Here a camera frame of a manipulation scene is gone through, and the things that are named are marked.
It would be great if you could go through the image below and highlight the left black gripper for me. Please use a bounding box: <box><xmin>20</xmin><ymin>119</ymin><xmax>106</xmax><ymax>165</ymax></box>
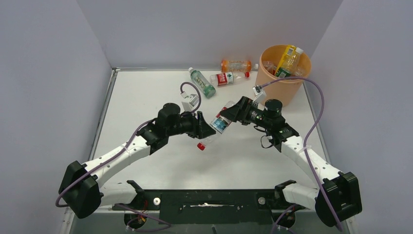
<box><xmin>167</xmin><ymin>109</ymin><xmax>215</xmax><ymax>139</ymax></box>

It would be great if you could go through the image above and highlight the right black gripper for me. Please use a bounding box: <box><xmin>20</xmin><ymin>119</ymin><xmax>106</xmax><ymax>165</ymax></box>
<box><xmin>220</xmin><ymin>97</ymin><xmax>272</xmax><ymax>130</ymax></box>

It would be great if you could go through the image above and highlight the red white label bottle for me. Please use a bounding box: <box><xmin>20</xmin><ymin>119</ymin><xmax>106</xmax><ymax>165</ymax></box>
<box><xmin>197</xmin><ymin>101</ymin><xmax>235</xmax><ymax>151</ymax></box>

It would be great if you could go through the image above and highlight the green label clear bottle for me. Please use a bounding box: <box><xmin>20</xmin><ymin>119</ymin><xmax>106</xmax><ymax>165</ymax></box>
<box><xmin>188</xmin><ymin>67</ymin><xmax>216</xmax><ymax>98</ymax></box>

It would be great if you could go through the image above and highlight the yellow juice bottle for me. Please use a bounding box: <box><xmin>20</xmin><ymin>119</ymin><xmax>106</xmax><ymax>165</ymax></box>
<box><xmin>274</xmin><ymin>45</ymin><xmax>296</xmax><ymax>78</ymax></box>

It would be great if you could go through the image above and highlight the dark green label bottle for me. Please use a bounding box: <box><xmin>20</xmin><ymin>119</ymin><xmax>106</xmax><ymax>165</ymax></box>
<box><xmin>275</xmin><ymin>45</ymin><xmax>303</xmax><ymax>78</ymax></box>

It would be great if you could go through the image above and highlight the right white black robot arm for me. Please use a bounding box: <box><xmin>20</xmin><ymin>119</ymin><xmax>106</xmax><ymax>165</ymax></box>
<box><xmin>220</xmin><ymin>97</ymin><xmax>362</xmax><ymax>227</ymax></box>

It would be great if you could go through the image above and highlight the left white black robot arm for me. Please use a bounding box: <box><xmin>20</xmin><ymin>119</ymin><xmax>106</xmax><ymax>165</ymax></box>
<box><xmin>55</xmin><ymin>103</ymin><xmax>216</xmax><ymax>218</ymax></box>

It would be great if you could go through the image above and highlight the orange plastic bin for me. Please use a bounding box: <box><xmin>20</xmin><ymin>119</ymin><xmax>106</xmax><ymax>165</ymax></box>
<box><xmin>255</xmin><ymin>45</ymin><xmax>312</xmax><ymax>107</ymax></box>

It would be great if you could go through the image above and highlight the red green label bottle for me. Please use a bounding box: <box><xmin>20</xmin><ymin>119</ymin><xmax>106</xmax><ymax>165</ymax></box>
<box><xmin>209</xmin><ymin>72</ymin><xmax>250</xmax><ymax>87</ymax></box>

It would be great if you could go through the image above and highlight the orange drink bottle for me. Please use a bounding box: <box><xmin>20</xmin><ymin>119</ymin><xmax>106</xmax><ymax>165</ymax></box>
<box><xmin>221</xmin><ymin>60</ymin><xmax>259</xmax><ymax>73</ymax></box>

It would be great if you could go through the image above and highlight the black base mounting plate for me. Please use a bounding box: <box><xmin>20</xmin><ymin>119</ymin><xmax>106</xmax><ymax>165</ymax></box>
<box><xmin>114</xmin><ymin>189</ymin><xmax>304</xmax><ymax>233</ymax></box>

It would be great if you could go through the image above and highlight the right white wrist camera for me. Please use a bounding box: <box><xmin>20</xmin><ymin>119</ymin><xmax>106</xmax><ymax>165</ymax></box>
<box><xmin>253</xmin><ymin>85</ymin><xmax>266</xmax><ymax>103</ymax></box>

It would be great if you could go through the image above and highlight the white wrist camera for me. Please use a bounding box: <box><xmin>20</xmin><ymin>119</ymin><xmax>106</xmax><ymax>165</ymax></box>
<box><xmin>181</xmin><ymin>92</ymin><xmax>200</xmax><ymax>113</ymax></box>
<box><xmin>253</xmin><ymin>85</ymin><xmax>266</xmax><ymax>103</ymax></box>

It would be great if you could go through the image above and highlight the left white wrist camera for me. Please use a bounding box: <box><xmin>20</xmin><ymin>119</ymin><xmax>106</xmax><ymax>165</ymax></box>
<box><xmin>181</xmin><ymin>92</ymin><xmax>200</xmax><ymax>113</ymax></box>

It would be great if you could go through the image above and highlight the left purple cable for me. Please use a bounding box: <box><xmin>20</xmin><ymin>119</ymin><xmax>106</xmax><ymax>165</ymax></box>
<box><xmin>55</xmin><ymin>81</ymin><xmax>202</xmax><ymax>233</ymax></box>

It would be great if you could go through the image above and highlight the aluminium frame rail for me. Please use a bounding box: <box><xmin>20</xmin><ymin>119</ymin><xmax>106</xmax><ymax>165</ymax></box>
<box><xmin>64</xmin><ymin>189</ymin><xmax>356</xmax><ymax>220</ymax></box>

